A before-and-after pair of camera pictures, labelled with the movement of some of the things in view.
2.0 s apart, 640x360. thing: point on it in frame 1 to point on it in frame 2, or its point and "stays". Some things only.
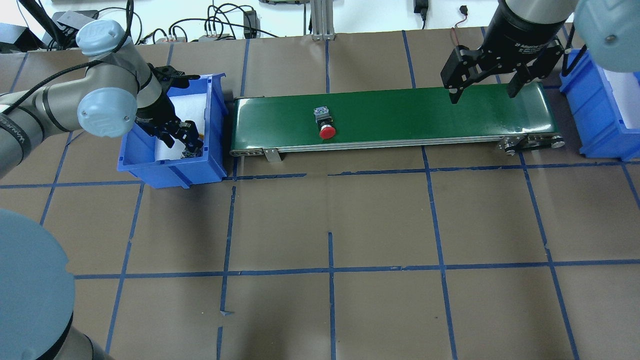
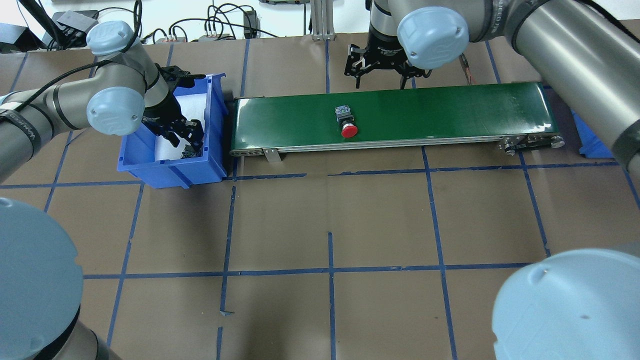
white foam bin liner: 189,108 stays
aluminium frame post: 322,20 stays
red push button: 325,120 to 344,116
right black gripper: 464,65 to 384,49
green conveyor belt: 413,118 stays
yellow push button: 198,153 stays
